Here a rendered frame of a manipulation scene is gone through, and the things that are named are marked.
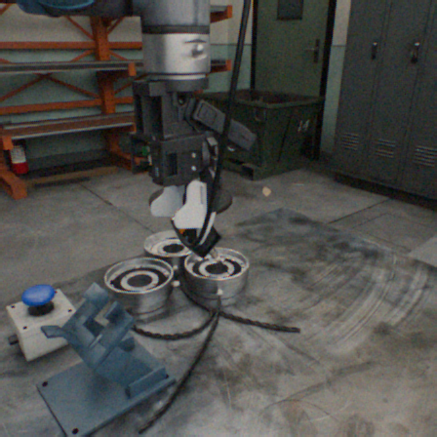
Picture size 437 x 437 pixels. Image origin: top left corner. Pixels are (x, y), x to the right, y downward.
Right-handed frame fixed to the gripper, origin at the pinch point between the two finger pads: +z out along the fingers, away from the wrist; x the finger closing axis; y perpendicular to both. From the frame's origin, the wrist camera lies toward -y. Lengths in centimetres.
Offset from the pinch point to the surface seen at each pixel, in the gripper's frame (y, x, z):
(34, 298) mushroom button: 20.3, -7.5, 6.1
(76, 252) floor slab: -50, -182, 93
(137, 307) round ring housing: 7.8, -4.5, 11.8
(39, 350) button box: 21.5, -5.6, 12.4
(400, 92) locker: -276, -109, 11
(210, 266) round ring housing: -7.1, -5.5, 11.0
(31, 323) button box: 21.4, -6.7, 8.8
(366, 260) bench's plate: -32.7, 8.7, 13.3
